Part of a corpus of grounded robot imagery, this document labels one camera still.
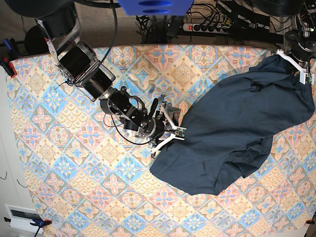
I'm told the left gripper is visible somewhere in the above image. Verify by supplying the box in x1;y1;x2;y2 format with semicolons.
290;40;316;67

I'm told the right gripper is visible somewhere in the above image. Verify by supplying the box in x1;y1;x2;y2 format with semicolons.
123;116;164;143

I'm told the dark navy t-shirt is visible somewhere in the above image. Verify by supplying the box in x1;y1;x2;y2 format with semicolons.
150;55;315;195

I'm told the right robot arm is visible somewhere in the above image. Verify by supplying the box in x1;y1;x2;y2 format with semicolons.
6;0;176;147

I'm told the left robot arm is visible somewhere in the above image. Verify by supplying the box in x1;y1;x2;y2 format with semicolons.
249;0;316;68

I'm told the patterned colourful tablecloth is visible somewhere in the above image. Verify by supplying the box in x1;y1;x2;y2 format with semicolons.
5;55;316;237

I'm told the black round stool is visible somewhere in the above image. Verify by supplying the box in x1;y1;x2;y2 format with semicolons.
24;26;49;55

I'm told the blue clamp lower left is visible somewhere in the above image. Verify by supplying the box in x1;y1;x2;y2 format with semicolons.
4;217;52;237

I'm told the red black clamp upper left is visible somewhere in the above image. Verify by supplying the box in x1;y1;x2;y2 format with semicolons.
0;38;18;78

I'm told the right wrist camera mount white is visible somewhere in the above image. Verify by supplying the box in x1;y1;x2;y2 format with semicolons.
150;102;187;158

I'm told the white power strip red switch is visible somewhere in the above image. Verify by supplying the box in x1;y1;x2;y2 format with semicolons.
182;23;229;35

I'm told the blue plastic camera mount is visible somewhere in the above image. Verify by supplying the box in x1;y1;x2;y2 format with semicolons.
118;0;194;16

